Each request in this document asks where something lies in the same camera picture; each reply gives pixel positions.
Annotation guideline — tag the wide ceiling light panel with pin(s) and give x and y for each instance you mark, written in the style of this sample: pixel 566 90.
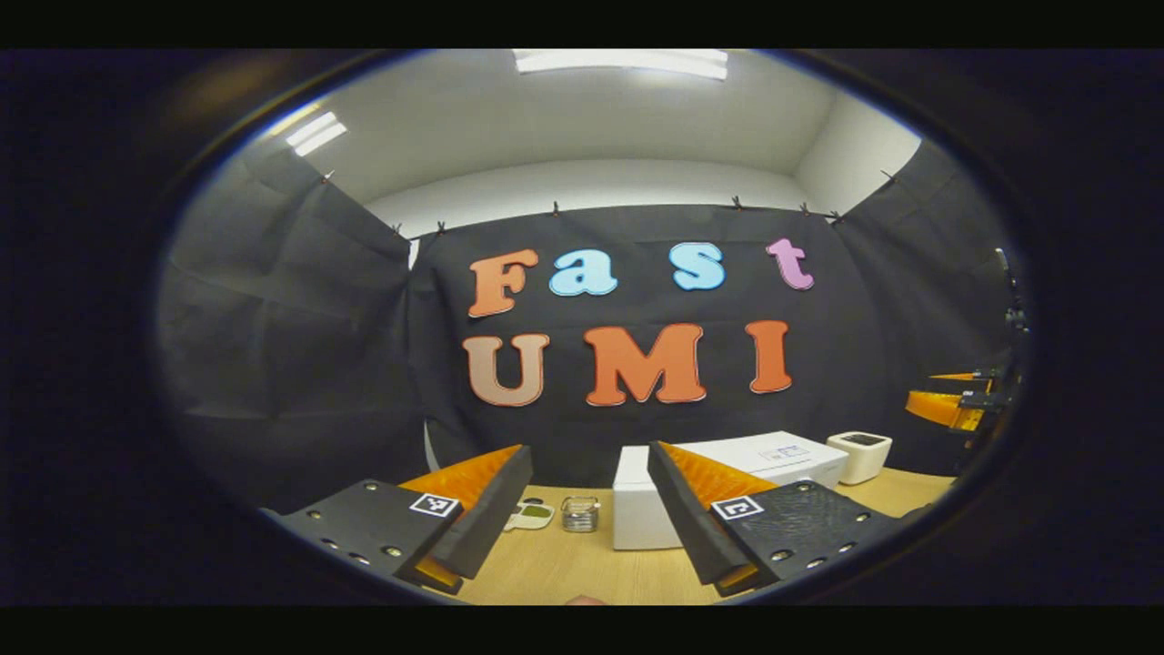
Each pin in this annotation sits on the wide ceiling light panel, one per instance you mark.
pixel 618 62

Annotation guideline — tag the narrow ceiling light panel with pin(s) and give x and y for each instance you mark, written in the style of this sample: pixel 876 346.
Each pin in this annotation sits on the narrow ceiling light panel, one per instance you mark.
pixel 316 134

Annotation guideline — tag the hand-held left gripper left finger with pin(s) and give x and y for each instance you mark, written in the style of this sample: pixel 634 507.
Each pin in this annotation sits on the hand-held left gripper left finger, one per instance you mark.
pixel 496 509

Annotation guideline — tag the small glass jar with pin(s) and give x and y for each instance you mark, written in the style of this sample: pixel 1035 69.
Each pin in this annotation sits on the small glass jar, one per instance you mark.
pixel 580 516

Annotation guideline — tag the black backdrop cloth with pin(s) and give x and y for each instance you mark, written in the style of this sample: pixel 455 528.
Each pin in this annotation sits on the black backdrop cloth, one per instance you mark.
pixel 318 318

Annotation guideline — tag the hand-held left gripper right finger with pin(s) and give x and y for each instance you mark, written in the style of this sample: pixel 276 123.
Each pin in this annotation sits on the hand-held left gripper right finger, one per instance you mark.
pixel 687 518

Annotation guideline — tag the white toaster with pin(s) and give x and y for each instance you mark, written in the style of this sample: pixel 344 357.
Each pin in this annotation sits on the white toaster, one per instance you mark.
pixel 859 455

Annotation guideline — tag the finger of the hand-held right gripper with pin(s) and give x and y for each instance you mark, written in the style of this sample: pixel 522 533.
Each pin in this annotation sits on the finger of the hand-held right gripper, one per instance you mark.
pixel 937 408

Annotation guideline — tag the white microwave oven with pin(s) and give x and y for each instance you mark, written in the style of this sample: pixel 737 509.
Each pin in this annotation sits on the white microwave oven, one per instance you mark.
pixel 632 509

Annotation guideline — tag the small white dish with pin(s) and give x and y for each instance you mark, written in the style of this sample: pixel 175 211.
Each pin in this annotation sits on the small white dish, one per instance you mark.
pixel 535 518

